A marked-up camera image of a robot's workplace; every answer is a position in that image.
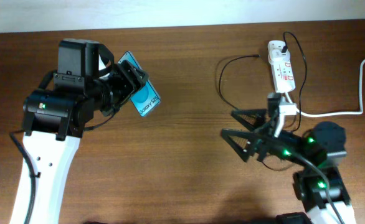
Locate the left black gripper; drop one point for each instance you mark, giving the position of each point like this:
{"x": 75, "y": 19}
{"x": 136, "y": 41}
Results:
{"x": 127, "y": 88}

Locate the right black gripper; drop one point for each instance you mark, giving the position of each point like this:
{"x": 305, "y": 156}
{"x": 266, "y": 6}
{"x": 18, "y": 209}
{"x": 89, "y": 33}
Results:
{"x": 264, "y": 140}

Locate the blue Galaxy S25 smartphone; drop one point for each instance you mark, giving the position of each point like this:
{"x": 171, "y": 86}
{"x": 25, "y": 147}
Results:
{"x": 147, "y": 99}

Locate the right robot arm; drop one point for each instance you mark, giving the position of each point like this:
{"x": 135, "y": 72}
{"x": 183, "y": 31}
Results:
{"x": 319, "y": 186}

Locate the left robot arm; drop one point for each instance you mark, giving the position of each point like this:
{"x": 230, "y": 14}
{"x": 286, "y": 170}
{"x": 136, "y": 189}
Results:
{"x": 57, "y": 114}

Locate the white USB charger adapter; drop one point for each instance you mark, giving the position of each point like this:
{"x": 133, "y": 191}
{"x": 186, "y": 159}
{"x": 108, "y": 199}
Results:
{"x": 275, "y": 54}

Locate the white power strip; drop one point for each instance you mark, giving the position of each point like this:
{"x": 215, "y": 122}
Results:
{"x": 283, "y": 78}

